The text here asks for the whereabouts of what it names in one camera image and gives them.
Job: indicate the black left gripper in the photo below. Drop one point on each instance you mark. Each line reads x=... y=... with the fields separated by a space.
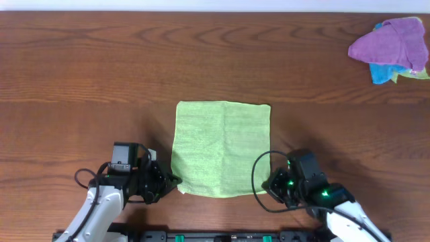
x=160 y=179

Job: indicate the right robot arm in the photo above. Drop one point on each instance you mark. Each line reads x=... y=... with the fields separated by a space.
x=332 y=204

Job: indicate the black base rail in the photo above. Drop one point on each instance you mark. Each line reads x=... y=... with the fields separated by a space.
x=221 y=237

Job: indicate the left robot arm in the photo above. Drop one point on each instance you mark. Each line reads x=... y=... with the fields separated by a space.
x=109 y=192

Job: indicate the green cloth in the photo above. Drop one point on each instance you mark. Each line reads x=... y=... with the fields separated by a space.
x=408 y=73
x=217 y=148

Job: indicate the purple cloth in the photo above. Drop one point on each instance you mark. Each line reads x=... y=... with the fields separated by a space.
x=417 y=50

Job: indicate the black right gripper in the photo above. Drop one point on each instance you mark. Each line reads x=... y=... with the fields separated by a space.
x=273 y=186

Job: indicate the blue cloth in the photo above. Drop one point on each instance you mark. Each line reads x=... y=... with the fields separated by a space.
x=383 y=72

